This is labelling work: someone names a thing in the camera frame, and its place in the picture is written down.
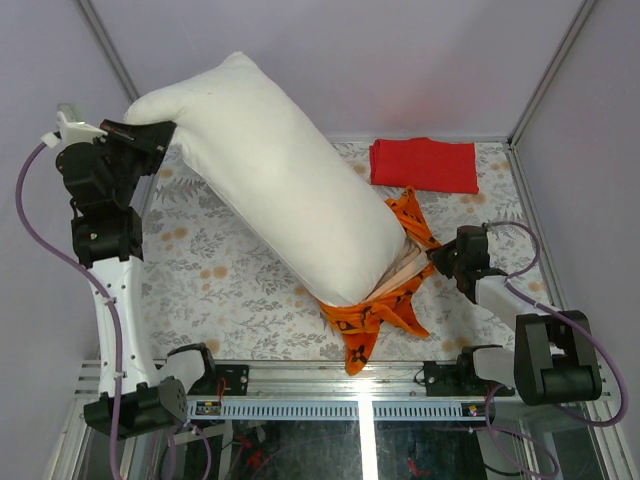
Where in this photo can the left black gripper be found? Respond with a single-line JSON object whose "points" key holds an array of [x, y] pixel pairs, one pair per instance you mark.
{"points": [[145, 138]]}

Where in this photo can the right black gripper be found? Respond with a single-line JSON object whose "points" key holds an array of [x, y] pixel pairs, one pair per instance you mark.
{"points": [[439, 258]]}

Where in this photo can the orange patterned pillowcase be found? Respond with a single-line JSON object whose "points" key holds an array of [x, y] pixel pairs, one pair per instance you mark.
{"points": [[391, 300]]}

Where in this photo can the white pillow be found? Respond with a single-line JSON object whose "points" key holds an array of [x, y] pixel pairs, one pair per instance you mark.
{"points": [[266, 160]]}

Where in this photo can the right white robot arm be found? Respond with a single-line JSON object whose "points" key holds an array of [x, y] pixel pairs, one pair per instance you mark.
{"points": [[551, 362]]}

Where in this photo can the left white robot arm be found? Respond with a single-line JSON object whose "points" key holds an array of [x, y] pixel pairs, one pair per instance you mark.
{"points": [[101, 168]]}

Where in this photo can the red folded cloth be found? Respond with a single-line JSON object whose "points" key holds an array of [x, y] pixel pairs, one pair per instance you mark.
{"points": [[424, 164]]}

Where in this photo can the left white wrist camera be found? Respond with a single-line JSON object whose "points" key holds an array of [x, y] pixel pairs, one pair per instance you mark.
{"points": [[71, 128]]}

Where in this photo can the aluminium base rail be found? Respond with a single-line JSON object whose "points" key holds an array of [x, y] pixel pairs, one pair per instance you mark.
{"points": [[281, 390]]}

